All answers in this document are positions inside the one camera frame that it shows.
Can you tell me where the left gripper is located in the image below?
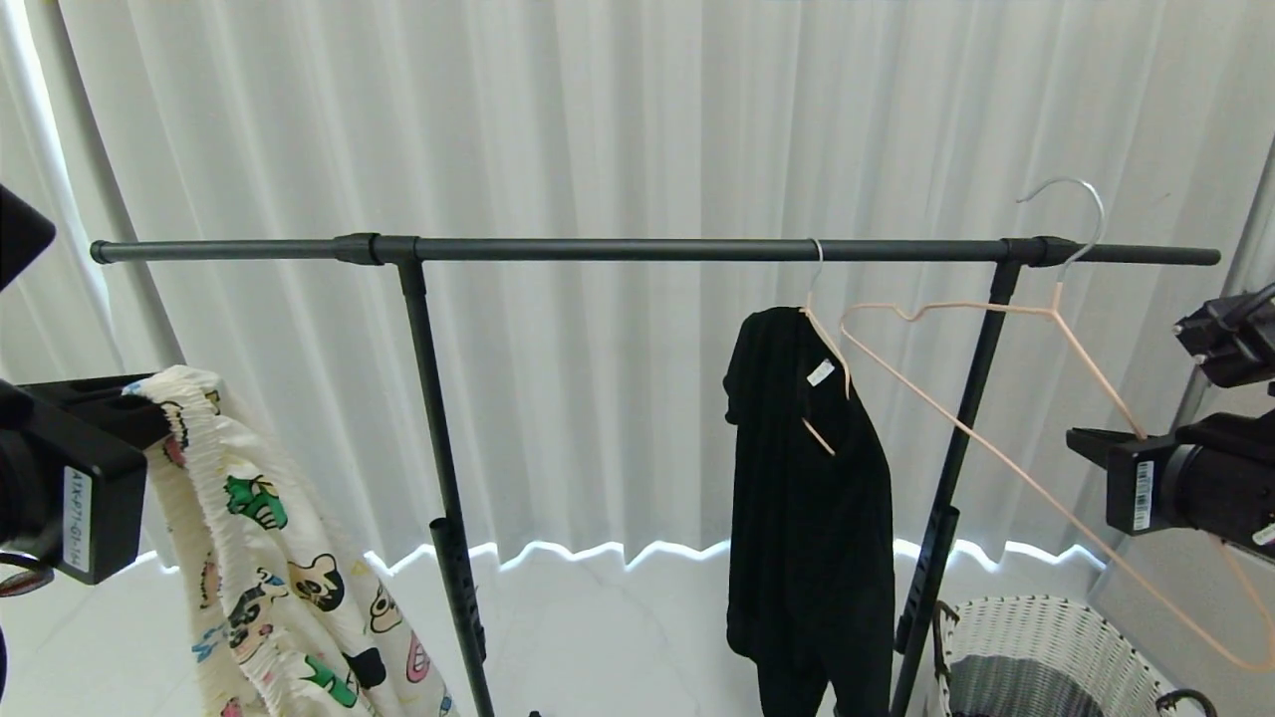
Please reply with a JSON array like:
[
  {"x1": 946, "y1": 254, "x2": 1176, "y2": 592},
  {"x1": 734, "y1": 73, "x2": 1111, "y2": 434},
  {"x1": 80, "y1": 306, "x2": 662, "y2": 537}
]
[{"x1": 0, "y1": 393, "x2": 152, "y2": 587}]

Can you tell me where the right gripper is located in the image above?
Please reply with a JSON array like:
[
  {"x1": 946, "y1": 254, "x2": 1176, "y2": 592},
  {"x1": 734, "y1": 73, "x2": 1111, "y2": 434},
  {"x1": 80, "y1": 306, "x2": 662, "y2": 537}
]
[{"x1": 1104, "y1": 407, "x2": 1275, "y2": 556}]

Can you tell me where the cream printed garment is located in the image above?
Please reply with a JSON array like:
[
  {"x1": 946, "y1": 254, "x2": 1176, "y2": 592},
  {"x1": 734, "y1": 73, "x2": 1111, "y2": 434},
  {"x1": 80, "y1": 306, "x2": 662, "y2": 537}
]
[{"x1": 124, "y1": 364, "x2": 461, "y2": 717}]

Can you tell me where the pink clothes hanger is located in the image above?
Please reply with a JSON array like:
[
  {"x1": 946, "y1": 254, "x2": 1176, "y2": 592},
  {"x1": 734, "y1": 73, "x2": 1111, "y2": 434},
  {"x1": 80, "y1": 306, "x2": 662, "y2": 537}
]
[
  {"x1": 839, "y1": 176, "x2": 1275, "y2": 676},
  {"x1": 796, "y1": 239, "x2": 854, "y2": 459}
]

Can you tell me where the black short-sleeved shirt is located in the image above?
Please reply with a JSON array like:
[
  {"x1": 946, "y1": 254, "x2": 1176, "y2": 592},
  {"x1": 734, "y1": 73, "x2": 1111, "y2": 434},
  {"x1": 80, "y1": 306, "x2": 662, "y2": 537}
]
[{"x1": 721, "y1": 306, "x2": 896, "y2": 717}]

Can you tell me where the white laundry basket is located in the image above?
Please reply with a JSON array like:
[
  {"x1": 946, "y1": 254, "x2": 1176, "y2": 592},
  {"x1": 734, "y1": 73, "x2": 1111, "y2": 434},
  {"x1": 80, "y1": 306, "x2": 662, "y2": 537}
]
[{"x1": 930, "y1": 595, "x2": 1219, "y2": 717}]

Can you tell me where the black clothes rack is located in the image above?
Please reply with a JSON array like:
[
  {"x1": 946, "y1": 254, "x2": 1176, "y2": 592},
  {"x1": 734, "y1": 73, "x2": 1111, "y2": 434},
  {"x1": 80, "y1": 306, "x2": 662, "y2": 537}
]
[{"x1": 89, "y1": 233, "x2": 1222, "y2": 717}]

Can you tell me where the white curtain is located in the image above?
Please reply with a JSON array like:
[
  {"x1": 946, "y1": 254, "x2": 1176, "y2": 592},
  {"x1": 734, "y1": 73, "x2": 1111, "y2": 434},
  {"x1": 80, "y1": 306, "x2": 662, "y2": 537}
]
[{"x1": 0, "y1": 0, "x2": 1275, "y2": 576}]

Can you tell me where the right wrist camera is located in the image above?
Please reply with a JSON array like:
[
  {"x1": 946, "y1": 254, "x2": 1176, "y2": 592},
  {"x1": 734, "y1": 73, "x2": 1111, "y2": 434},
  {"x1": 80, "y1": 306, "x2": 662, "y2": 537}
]
[{"x1": 1172, "y1": 282, "x2": 1275, "y2": 390}]

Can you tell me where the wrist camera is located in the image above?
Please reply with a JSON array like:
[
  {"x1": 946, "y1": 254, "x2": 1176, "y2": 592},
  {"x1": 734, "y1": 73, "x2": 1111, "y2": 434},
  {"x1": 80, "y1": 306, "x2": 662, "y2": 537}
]
[
  {"x1": 0, "y1": 183, "x2": 59, "y2": 294},
  {"x1": 1172, "y1": 282, "x2": 1275, "y2": 390}
]

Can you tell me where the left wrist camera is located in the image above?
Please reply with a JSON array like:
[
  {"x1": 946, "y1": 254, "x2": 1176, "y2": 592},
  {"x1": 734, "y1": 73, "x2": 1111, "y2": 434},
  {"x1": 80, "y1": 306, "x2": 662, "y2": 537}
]
[{"x1": 0, "y1": 183, "x2": 59, "y2": 294}]

